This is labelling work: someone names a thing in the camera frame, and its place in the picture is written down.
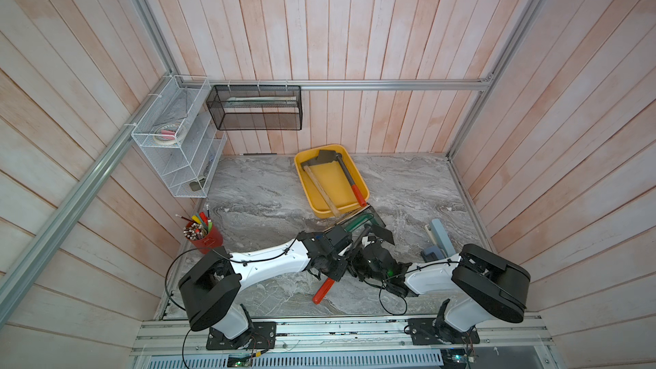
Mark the white wire shelf rack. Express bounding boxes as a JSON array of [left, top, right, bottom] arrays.
[[132, 75, 227, 198]]

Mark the black wire mesh basket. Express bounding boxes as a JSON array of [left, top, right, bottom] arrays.
[[206, 85, 303, 132]]

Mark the red pencil cup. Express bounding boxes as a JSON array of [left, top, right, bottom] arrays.
[[177, 210, 224, 255]]

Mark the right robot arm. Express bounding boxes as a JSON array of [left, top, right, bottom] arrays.
[[348, 242, 531, 344]]

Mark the blue grey stapler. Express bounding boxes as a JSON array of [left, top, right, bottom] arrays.
[[421, 245, 448, 262]]

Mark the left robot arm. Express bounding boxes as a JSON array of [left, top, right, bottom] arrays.
[[178, 225, 353, 350]]

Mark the green shaft red grip hoe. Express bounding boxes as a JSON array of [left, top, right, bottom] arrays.
[[342, 206, 386, 232]]

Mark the wooden handle hoe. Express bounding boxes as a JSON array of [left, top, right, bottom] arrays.
[[302, 164, 341, 216]]

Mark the yellow plastic storage box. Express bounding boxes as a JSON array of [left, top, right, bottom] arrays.
[[294, 145, 371, 219]]

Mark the grey hole punch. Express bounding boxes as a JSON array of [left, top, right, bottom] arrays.
[[426, 219, 456, 258]]

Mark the blue grip steel hoe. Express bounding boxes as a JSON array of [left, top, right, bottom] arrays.
[[328, 205, 371, 229]]

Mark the tape roll on shelf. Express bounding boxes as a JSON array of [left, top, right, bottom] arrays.
[[152, 122, 187, 146]]

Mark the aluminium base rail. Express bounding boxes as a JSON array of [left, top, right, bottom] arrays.
[[130, 314, 555, 356]]

